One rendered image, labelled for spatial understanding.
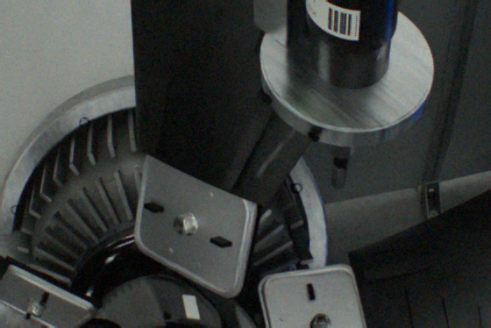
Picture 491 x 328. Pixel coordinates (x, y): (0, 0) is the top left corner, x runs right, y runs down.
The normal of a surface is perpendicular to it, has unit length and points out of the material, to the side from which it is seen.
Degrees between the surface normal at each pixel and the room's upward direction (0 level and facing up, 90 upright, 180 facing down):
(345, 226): 0
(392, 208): 0
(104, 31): 50
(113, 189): 45
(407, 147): 90
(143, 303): 41
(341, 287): 7
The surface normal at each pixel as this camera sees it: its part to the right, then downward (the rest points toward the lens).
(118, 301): -0.52, -0.79
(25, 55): 0.13, 0.30
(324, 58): -0.65, 0.66
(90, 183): -0.43, -0.65
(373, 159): 0.18, 0.83
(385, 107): -0.02, -0.52
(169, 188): -0.66, 0.10
